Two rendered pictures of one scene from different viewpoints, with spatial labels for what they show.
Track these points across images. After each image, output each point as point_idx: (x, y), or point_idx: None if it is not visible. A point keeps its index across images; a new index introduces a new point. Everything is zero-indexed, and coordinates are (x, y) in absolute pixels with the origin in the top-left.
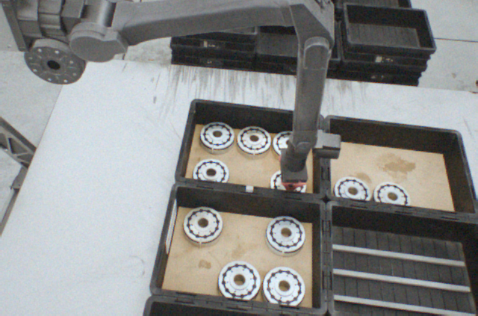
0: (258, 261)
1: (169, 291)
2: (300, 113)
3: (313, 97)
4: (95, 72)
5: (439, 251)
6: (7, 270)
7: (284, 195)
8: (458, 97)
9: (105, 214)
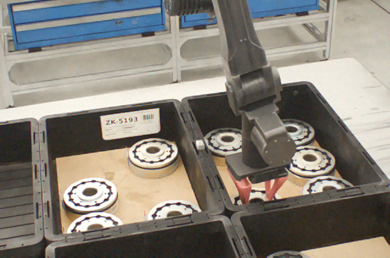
0: (131, 215)
1: (43, 127)
2: (216, 16)
3: None
4: (344, 74)
5: None
6: (83, 106)
7: (210, 175)
8: None
9: None
